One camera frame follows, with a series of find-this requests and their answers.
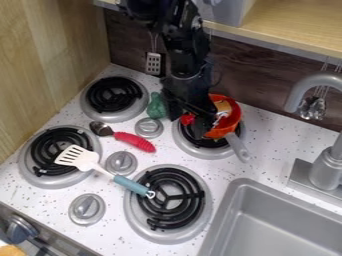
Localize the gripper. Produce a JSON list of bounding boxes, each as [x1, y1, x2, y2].
[[158, 63, 230, 140]]

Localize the green toy bottle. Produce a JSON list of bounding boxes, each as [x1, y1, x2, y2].
[[145, 91, 169, 121]]

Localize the red toy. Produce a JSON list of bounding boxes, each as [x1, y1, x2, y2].
[[179, 113, 198, 127]]

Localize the white hanging toy grater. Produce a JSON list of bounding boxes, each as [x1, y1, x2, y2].
[[144, 33, 165, 76]]

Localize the toy stove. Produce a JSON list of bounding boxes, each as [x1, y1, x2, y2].
[[16, 75, 246, 246]]

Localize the clear hanging toy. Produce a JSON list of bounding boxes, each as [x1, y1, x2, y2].
[[296, 59, 342, 122]]

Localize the toy sink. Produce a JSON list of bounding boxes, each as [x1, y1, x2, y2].
[[196, 177, 342, 256]]

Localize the tap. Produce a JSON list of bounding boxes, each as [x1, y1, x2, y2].
[[283, 71, 342, 202]]

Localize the yellow toy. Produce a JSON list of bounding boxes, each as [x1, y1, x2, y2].
[[0, 244, 29, 256]]

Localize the orange pot grey handle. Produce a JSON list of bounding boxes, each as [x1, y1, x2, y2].
[[177, 93, 254, 164]]

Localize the spoon with red handle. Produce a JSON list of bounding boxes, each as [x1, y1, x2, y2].
[[88, 120, 158, 154]]

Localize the white spatula blue handle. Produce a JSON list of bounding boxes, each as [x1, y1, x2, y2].
[[53, 144, 158, 200]]

